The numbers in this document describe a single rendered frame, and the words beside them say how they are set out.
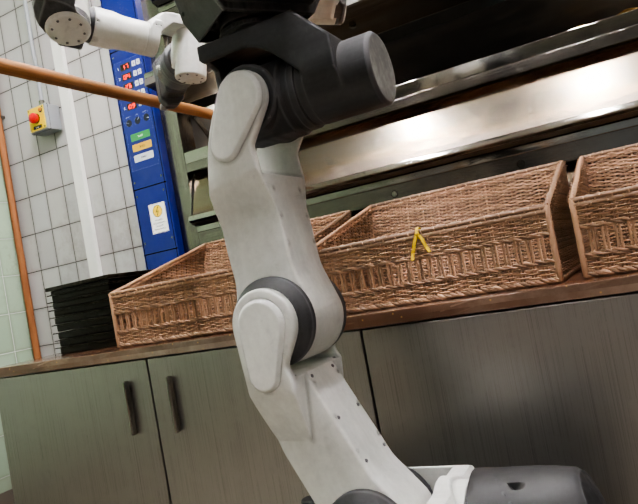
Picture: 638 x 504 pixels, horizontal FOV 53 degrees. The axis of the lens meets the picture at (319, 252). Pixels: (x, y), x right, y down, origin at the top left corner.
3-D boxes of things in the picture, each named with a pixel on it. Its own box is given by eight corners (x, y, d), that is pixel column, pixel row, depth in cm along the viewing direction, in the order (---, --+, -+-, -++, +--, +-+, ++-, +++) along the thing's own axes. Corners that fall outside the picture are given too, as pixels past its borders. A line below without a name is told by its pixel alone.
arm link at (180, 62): (160, 88, 137) (173, 69, 127) (160, 41, 139) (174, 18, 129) (210, 96, 143) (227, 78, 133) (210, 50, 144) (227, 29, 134)
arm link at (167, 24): (198, 73, 137) (137, 59, 130) (199, 34, 138) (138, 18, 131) (211, 63, 132) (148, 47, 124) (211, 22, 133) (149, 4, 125)
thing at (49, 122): (45, 137, 251) (41, 112, 251) (63, 130, 246) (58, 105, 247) (29, 134, 244) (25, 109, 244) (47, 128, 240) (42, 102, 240)
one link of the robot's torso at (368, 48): (403, 112, 101) (383, 4, 102) (374, 98, 90) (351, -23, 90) (257, 155, 113) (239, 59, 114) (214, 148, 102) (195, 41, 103)
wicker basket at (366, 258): (385, 297, 187) (367, 205, 188) (588, 265, 161) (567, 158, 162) (306, 321, 144) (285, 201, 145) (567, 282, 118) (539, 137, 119)
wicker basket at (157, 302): (217, 323, 214) (203, 243, 215) (371, 299, 190) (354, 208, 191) (112, 350, 171) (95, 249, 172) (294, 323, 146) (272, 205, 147)
